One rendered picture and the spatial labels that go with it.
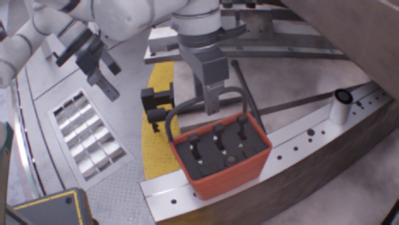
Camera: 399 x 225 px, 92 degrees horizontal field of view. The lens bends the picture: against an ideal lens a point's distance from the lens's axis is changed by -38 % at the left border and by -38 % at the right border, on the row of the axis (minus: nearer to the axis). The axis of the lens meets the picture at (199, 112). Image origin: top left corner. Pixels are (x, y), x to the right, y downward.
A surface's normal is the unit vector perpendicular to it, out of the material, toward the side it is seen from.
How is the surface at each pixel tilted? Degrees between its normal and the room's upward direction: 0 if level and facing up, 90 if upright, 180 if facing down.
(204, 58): 0
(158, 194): 0
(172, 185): 0
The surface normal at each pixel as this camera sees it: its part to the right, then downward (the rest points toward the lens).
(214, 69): 0.39, 0.61
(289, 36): -0.04, 0.44
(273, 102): -0.10, -0.71
